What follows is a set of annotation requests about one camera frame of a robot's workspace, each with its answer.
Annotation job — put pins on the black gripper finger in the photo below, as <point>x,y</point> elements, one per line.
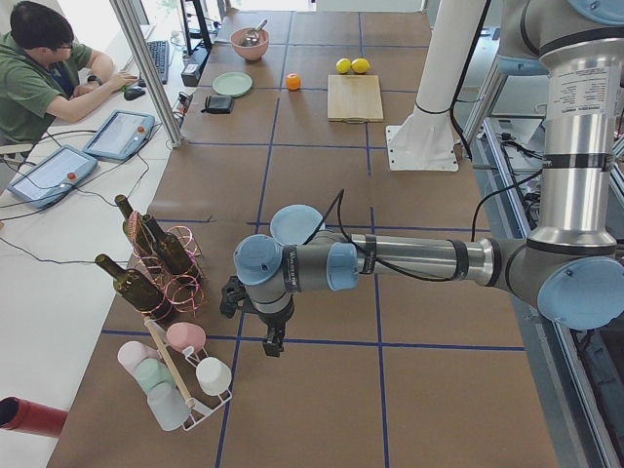
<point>272,346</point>

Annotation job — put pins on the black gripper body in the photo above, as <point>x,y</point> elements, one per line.
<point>275,322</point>

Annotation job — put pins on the light blue plate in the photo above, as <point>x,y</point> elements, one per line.
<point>295,224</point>

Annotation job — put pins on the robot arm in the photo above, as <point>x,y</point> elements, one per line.
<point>565,268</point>

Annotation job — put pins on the light green plate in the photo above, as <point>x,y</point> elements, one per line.
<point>232,84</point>

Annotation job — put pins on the white cup right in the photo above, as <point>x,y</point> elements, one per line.
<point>214,376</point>

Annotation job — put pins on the pink cup top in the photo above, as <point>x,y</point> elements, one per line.
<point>182,335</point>

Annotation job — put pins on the dark wine bottle middle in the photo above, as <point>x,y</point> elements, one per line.
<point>171,251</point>

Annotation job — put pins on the dark wine bottle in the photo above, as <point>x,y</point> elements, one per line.
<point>132,227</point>
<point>137,289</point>
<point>171,251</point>

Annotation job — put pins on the dark wine bottle front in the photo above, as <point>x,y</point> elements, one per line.
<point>137,289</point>

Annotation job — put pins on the mint green cup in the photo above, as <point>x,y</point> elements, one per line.
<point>151,372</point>

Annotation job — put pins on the pale pink cup left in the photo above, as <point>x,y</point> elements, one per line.
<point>132,353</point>

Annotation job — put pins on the dark wine bottle back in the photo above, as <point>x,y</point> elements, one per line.
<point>132,227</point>

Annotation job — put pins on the light grey cup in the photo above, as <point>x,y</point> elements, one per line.
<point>168,406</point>

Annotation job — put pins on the dark grey folded cloth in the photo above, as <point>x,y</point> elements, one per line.
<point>215,104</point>

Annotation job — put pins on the far teach pendant tablet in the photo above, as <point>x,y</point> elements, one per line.
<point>120,136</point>

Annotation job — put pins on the teach pendant tablet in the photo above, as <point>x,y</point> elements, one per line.
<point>120,136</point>
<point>54,177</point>

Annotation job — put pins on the near teach pendant tablet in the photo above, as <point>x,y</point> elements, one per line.
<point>54,177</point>

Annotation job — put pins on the orange mandarin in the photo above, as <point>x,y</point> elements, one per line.
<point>293,82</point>

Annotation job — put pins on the black computer mouse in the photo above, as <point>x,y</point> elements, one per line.
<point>132,93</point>

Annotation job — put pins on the bamboo cutting board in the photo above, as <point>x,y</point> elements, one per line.
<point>354,98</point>

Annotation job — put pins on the red cylinder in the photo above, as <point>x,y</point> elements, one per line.
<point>31,418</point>

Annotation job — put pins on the pink bowl with ice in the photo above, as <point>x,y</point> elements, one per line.
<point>252,51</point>

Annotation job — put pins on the yellow lemon left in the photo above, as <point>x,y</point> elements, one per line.
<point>343,66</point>

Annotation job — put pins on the yellow lemon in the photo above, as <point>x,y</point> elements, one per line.
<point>360,65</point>
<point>343,66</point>

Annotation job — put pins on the black keyboard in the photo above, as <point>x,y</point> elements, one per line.
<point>159,51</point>

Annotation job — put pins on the metal scoop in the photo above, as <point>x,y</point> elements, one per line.
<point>251,36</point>

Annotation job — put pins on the yellow lemon right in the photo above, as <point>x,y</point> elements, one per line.
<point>360,65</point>

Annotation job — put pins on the person in green shirt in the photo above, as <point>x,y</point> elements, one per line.
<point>46,75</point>

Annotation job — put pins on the copper wire bottle rack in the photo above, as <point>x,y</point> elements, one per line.
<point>185,298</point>

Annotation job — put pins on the white wire cup rack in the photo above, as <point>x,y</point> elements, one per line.
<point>182,366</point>

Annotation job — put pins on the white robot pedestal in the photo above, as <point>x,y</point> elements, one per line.
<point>424,142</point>

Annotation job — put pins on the aluminium frame post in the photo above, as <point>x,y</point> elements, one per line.
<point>131,28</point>

